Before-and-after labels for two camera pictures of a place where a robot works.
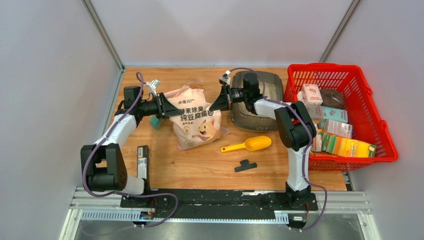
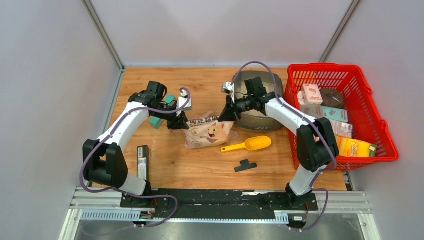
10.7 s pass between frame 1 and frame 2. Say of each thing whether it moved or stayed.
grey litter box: stayed
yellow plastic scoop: stayed
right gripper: moved
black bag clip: stayed
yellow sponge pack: stayed
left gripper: moved
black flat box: stayed
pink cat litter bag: moved
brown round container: stayed
